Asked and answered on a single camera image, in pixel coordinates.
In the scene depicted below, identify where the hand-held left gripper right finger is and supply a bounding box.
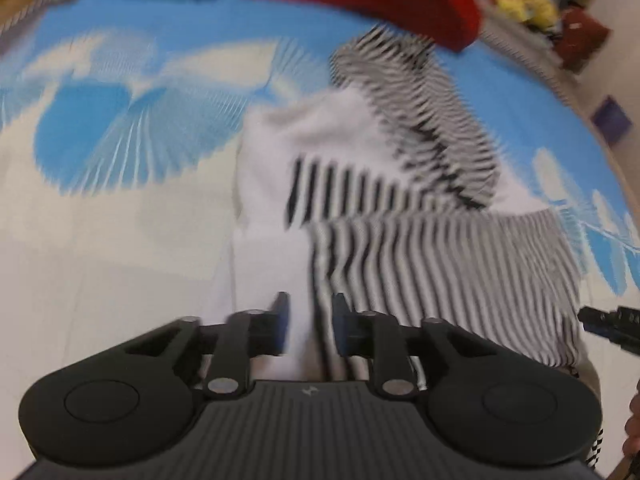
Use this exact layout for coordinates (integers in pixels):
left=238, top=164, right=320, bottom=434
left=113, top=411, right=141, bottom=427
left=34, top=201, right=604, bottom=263
left=331, top=292, right=482, bottom=402

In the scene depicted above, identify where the purple flat item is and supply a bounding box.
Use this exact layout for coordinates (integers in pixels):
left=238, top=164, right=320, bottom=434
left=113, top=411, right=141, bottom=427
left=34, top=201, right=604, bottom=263
left=590, top=97, right=634, bottom=137

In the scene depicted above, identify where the person's right hand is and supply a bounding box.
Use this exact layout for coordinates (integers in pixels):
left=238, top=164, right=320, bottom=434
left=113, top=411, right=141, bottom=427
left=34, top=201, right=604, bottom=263
left=624, top=391, right=640, bottom=459

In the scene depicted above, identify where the black white striped small garment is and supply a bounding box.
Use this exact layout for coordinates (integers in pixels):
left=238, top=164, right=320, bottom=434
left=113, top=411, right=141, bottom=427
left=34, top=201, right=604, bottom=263
left=232, top=25, right=607, bottom=471

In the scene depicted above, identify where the blue white printed blanket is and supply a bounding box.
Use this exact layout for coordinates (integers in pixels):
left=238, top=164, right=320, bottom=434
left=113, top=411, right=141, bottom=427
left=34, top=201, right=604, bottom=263
left=0, top=0, right=640, bottom=411

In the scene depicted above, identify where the dark red box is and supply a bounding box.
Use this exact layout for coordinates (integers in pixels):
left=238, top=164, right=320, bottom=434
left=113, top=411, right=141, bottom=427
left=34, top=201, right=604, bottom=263
left=554, top=7, right=614, bottom=75

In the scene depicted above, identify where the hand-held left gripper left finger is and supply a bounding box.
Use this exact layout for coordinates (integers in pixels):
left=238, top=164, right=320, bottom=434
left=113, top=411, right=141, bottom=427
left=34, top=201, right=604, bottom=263
left=122, top=291, right=292, bottom=402

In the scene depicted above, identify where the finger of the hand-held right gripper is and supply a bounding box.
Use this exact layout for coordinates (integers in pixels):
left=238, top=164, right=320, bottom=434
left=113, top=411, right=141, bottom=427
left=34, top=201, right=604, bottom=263
left=577, top=305, right=640, bottom=357

